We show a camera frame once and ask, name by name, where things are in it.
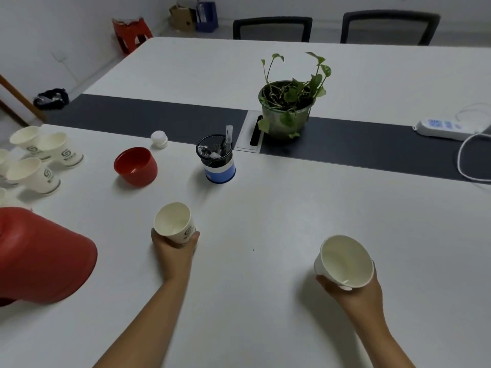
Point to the person's left hand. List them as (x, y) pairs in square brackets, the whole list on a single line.
[(172, 262)]

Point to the person's right hand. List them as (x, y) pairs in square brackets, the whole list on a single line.
[(356, 306)]

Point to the red thermos lid cup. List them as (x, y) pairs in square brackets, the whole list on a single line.
[(140, 174)]

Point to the white thermos stopper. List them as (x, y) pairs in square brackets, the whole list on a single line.
[(159, 138)]

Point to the red thermos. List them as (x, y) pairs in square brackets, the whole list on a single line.
[(38, 260)]

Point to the person's left forearm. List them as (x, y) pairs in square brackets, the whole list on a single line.
[(142, 325)]

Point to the white conference table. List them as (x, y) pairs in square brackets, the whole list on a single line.
[(307, 226)]

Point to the black mesh pen holder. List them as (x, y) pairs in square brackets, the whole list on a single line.
[(220, 172)]

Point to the silver utility knife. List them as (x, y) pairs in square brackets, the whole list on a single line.
[(211, 152)]

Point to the black white marker pen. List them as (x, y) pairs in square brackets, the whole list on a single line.
[(229, 134)]

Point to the potted green plant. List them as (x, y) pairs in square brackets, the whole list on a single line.
[(284, 114)]

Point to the white power strip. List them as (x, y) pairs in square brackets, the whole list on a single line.
[(445, 129)]

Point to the blue bin black bag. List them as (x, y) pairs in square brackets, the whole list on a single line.
[(51, 98)]

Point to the red plastic stool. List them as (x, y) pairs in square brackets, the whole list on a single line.
[(132, 36)]

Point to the brown cardboard box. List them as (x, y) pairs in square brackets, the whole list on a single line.
[(182, 19)]

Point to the blue file box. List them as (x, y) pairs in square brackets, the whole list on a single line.
[(207, 19)]

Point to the black mesh office chair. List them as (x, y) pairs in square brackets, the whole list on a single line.
[(272, 21), (387, 15)]

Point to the white wall socket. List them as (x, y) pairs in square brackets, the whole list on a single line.
[(59, 56)]

